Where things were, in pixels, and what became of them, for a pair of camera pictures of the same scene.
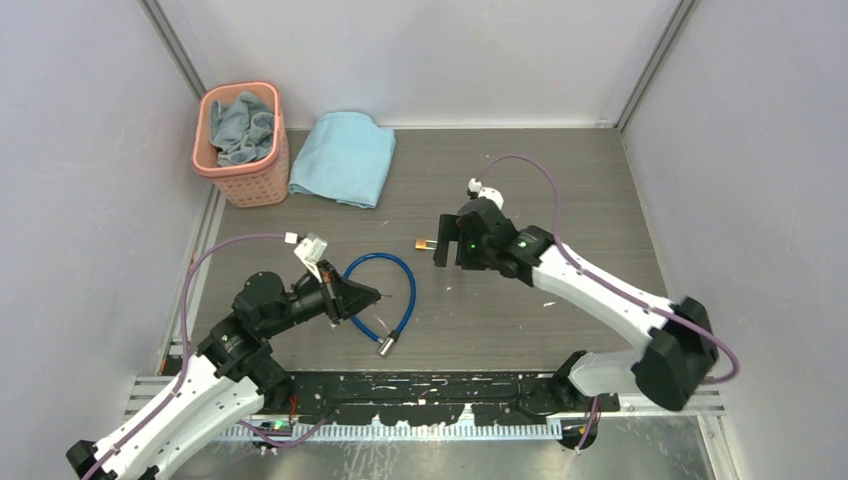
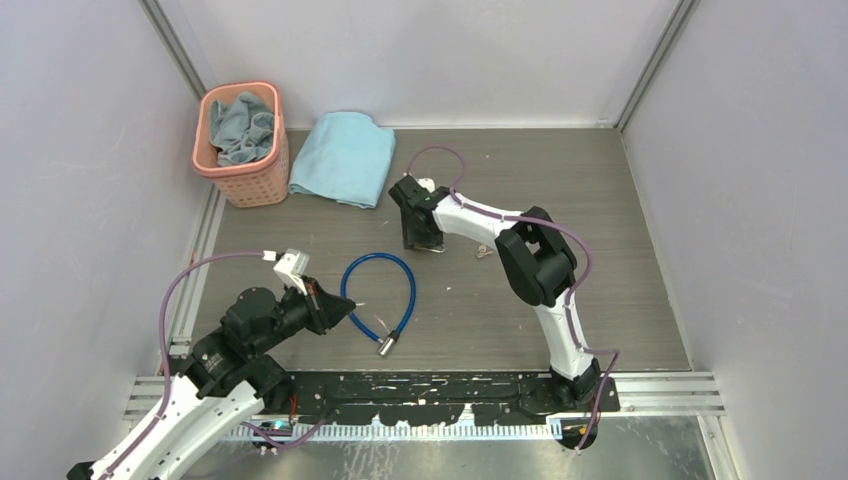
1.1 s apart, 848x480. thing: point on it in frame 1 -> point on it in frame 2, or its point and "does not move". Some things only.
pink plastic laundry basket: [242, 143] does not move
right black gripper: [462, 258] -> [410, 239]
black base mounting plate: [430, 398] does not move
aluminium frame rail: [148, 391] does not move
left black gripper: [344, 298] -> [326, 309]
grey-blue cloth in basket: [241, 130] does not move
